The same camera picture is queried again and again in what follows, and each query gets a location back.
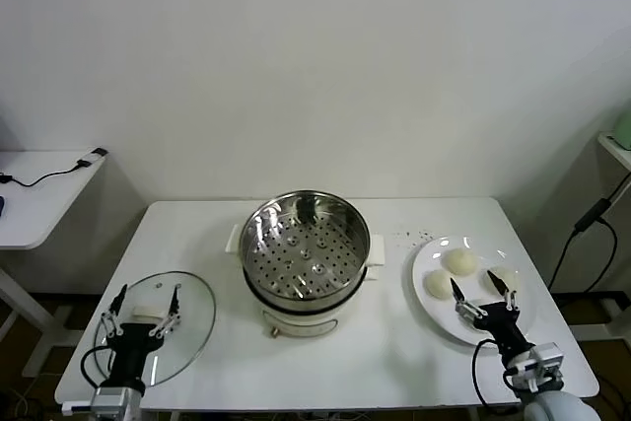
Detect black power adapter cable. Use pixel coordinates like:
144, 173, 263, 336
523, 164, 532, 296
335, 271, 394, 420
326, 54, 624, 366
547, 172, 631, 294

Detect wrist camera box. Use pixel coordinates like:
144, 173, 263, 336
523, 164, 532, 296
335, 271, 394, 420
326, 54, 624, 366
529, 341, 564, 378
61, 386, 127, 420

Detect steel steamer pot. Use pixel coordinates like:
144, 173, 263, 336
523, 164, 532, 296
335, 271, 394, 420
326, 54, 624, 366
225, 223, 386, 341

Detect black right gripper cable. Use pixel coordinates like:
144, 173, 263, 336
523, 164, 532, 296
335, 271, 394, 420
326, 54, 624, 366
471, 337, 519, 415

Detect black cable with connector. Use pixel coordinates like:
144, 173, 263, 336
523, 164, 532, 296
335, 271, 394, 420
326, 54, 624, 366
0, 158, 93, 189

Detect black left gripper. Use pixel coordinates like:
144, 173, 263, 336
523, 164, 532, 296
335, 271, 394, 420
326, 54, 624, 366
102, 284, 182, 387

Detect white side table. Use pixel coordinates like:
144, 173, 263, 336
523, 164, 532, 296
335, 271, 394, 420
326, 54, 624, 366
0, 149, 110, 378

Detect dark crumb specks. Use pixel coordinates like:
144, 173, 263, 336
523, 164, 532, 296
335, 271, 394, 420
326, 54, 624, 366
392, 228, 435, 245

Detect white shelf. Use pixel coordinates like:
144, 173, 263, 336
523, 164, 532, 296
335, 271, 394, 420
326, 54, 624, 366
596, 132, 631, 171

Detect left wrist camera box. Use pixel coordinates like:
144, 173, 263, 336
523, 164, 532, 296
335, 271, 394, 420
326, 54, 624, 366
61, 386, 127, 420

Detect glass lid with cream handle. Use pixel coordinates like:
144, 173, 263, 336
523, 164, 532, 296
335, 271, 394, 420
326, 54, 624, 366
93, 270, 218, 387

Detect white round plate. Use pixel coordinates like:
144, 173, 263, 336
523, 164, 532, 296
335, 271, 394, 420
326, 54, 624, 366
411, 235, 538, 348

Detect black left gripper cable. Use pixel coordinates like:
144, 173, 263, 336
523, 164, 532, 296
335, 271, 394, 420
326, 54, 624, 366
80, 345, 117, 395

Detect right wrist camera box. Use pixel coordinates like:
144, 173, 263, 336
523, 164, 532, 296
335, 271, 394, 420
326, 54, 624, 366
529, 341, 564, 378

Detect stainless steel steamer basket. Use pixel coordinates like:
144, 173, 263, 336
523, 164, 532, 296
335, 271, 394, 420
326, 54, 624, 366
239, 188, 371, 307

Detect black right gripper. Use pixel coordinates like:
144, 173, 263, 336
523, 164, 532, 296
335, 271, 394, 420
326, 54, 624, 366
449, 268, 536, 358

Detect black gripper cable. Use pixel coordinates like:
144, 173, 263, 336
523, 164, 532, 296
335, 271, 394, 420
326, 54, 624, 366
471, 337, 519, 415
80, 345, 117, 395

